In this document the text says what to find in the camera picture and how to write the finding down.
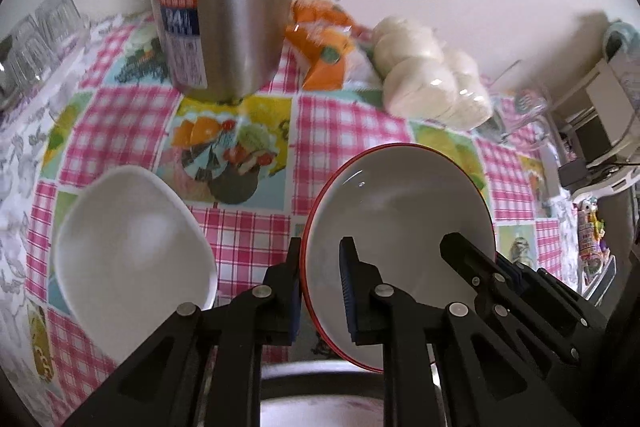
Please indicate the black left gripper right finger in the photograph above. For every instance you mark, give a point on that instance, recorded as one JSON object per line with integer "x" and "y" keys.
{"x": 441, "y": 366}

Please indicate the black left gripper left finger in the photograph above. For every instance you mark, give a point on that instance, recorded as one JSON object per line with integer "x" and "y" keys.
{"x": 203, "y": 367}

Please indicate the large white squarish bowl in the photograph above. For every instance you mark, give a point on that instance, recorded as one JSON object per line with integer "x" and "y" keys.
{"x": 127, "y": 254}

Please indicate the white bowl with red rim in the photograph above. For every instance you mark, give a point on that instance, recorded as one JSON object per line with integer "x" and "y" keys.
{"x": 397, "y": 202}

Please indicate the colourful candy packet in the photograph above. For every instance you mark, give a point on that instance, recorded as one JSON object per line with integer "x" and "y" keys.
{"x": 592, "y": 250}

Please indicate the grey metal basin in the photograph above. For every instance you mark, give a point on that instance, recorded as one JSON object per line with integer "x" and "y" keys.
{"x": 320, "y": 393}

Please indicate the pink checkered fruit tablecloth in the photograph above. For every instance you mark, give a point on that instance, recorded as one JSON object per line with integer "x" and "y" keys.
{"x": 249, "y": 172}

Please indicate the clear glass mug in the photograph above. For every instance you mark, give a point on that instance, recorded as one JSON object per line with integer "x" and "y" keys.
{"x": 518, "y": 117}

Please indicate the pack of white buns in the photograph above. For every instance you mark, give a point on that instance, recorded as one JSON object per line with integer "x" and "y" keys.
{"x": 425, "y": 79}

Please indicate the clear drinking glass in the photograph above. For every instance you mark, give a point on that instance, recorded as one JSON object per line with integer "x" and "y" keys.
{"x": 29, "y": 60}
{"x": 61, "y": 24}

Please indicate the orange snack packet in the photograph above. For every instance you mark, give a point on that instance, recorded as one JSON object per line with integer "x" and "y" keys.
{"x": 320, "y": 32}

